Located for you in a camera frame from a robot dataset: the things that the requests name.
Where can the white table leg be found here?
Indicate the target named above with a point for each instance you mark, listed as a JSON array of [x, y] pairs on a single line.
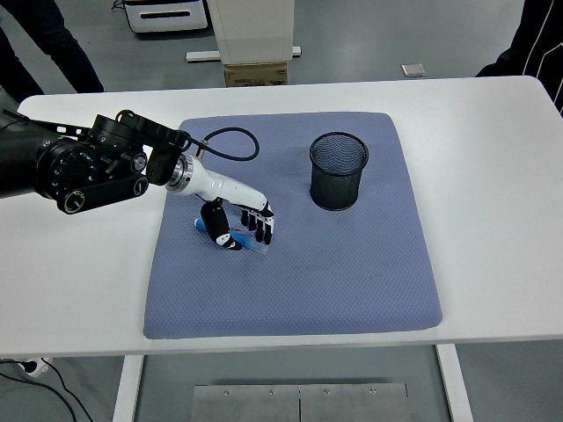
[[454, 387], [128, 391]]

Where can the grey metal plate with screws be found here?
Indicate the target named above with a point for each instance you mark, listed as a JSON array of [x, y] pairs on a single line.
[[352, 406], [246, 406]]

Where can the blue marker with clear cap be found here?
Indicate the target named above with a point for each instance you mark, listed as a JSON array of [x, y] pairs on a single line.
[[247, 242]]

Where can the brown cardboard box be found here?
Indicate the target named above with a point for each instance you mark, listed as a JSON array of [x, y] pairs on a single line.
[[255, 74]]

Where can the white box appliance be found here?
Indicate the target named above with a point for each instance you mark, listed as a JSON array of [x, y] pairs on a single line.
[[167, 15]]

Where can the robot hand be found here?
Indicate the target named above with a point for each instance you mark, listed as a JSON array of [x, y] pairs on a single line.
[[220, 186]]

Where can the white power strip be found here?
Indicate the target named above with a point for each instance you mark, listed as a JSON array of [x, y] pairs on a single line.
[[37, 367]]

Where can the person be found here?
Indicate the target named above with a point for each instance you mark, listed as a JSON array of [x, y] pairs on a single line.
[[541, 44], [44, 44]]

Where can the metal floor socket cover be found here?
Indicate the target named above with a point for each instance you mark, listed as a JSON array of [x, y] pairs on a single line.
[[413, 70]]

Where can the white pedestal with base bar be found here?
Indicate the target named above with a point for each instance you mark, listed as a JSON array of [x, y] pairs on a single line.
[[255, 31]]

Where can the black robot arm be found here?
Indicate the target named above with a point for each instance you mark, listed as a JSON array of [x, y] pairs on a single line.
[[66, 171]]

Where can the blue-grey padded mat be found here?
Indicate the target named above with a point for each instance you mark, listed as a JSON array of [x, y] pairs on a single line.
[[286, 285]]

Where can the black mesh pen holder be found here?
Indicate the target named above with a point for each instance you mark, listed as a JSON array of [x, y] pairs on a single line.
[[334, 189]]

